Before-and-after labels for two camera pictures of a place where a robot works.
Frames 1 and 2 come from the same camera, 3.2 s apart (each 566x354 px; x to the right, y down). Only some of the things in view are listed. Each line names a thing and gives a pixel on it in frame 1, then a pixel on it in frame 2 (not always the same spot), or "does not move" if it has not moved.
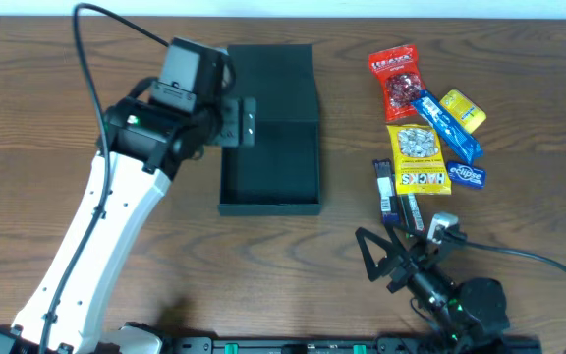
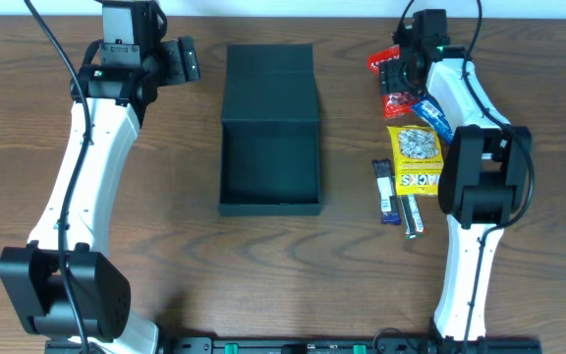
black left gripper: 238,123 -> 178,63
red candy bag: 402,79 does not move
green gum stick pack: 412,213 does not move
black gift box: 279,176 does not move
